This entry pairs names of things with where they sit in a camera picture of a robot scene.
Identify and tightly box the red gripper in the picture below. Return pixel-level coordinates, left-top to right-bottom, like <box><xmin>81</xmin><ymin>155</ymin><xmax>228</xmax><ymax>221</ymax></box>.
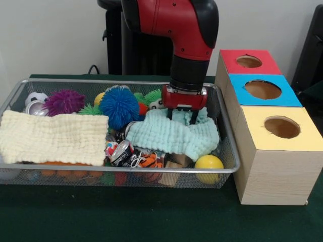
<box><xmin>161</xmin><ymin>85</ymin><xmax>208</xmax><ymax>125</ymax></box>

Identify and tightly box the mint knitted cloth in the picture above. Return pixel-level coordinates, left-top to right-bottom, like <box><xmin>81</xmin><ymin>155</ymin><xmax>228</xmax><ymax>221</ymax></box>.
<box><xmin>125</xmin><ymin>107</ymin><xmax>220</xmax><ymax>162</ymax></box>

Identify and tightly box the silver mesh bin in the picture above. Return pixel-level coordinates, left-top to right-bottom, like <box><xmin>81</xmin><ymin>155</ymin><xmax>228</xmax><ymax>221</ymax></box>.
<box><xmin>0</xmin><ymin>78</ymin><xmax>240</xmax><ymax>189</ymax></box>

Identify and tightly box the wooden box with three holes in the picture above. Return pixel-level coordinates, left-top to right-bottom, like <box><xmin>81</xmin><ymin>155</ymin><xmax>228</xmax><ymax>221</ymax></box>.
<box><xmin>214</xmin><ymin>49</ymin><xmax>323</xmax><ymax>206</ymax></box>

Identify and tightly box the green spiky toy with eyes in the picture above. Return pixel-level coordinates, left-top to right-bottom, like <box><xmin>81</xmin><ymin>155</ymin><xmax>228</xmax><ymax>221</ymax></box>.
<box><xmin>144</xmin><ymin>88</ymin><xmax>165</xmax><ymax>110</ymax></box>

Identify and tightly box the yellow smooth ball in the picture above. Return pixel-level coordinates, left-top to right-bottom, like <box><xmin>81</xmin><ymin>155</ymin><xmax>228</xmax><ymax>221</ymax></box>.
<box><xmin>194</xmin><ymin>154</ymin><xmax>225</xmax><ymax>184</ymax></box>

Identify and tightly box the tiger plush toy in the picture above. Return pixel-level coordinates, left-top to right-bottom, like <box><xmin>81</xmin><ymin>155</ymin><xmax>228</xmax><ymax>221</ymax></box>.
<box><xmin>138</xmin><ymin>153</ymin><xmax>164</xmax><ymax>169</ymax></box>

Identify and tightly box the large blue spiky ball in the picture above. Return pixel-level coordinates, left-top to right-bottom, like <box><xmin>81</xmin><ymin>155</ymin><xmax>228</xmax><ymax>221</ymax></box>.
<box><xmin>98</xmin><ymin>85</ymin><xmax>141</xmax><ymax>131</ymax></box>

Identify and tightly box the crushed black can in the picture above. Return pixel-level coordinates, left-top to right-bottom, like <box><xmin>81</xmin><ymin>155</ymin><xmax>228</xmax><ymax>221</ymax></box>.
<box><xmin>109</xmin><ymin>140</ymin><xmax>142</xmax><ymax>167</ymax></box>

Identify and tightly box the small green spiky ball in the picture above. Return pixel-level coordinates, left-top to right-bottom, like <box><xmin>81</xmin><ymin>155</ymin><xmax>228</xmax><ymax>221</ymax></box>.
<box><xmin>78</xmin><ymin>102</ymin><xmax>101</xmax><ymax>116</ymax></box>

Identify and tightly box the dark green table cloth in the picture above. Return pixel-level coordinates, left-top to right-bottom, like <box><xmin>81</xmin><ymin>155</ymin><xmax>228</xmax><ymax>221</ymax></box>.
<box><xmin>0</xmin><ymin>74</ymin><xmax>323</xmax><ymax>242</ymax></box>

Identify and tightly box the purple spiky ball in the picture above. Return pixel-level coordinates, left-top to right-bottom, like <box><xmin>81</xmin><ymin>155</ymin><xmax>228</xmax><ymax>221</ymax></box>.
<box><xmin>43</xmin><ymin>88</ymin><xmax>86</xmax><ymax>117</ymax></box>

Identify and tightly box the cream knitted cloth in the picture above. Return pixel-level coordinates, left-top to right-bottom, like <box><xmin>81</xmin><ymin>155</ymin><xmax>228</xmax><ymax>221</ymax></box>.
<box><xmin>0</xmin><ymin>109</ymin><xmax>110</xmax><ymax>167</ymax></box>

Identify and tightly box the green covered side table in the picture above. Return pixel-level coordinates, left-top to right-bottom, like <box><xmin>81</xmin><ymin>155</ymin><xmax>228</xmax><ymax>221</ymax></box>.
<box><xmin>299</xmin><ymin>81</ymin><xmax>323</xmax><ymax>103</ymax></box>

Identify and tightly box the black stand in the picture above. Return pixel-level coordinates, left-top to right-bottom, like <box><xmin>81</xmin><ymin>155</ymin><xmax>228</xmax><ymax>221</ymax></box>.
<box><xmin>290</xmin><ymin>4</ymin><xmax>323</xmax><ymax>88</ymax></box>

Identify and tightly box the small soccer ball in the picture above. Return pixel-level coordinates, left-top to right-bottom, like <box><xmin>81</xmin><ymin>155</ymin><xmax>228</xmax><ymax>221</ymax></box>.
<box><xmin>24</xmin><ymin>92</ymin><xmax>48</xmax><ymax>106</ymax></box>

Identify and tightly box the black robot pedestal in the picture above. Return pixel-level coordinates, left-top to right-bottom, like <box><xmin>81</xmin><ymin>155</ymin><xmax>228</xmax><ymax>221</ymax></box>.
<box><xmin>97</xmin><ymin>0</ymin><xmax>175</xmax><ymax>76</ymax></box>

